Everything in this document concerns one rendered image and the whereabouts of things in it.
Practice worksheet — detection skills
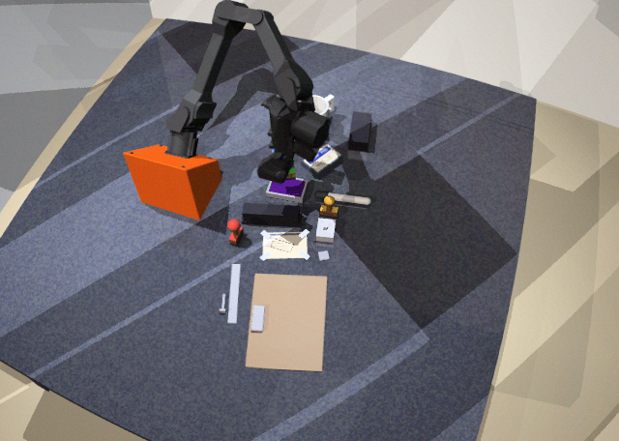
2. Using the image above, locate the red rubber stamp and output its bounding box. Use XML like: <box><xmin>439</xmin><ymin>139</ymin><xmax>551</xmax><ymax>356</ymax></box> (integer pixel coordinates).
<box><xmin>227</xmin><ymin>220</ymin><xmax>244</xmax><ymax>246</ymax></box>

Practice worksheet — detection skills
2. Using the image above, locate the grey mug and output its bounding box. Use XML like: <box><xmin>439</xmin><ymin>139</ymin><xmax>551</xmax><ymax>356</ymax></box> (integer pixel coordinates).
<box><xmin>313</xmin><ymin>94</ymin><xmax>334</xmax><ymax>118</ymax></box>

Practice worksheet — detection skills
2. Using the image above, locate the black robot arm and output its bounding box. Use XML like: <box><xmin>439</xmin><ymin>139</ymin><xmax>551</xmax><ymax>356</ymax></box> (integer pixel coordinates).
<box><xmin>164</xmin><ymin>0</ymin><xmax>330</xmax><ymax>162</ymax></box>

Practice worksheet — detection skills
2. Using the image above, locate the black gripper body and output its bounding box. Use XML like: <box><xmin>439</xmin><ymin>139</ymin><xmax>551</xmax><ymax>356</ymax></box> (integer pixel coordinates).
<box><xmin>256</xmin><ymin>128</ymin><xmax>294</xmax><ymax>184</ymax></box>

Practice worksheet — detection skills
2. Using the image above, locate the white rounded cylinder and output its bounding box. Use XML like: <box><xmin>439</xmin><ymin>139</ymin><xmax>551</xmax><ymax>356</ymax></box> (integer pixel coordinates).
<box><xmin>314</xmin><ymin>191</ymin><xmax>371</xmax><ymax>205</ymax></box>

